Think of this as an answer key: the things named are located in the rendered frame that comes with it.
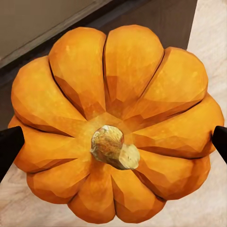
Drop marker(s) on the cabinet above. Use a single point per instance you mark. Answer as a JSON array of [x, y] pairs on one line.
[[30, 28]]

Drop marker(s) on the pumpkin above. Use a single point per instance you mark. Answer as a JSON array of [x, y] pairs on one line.
[[114, 125]]

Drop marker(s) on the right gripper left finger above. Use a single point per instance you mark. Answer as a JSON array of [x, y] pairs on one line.
[[11, 142]]

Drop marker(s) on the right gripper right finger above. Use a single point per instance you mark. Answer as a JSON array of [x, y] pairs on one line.
[[220, 141]]

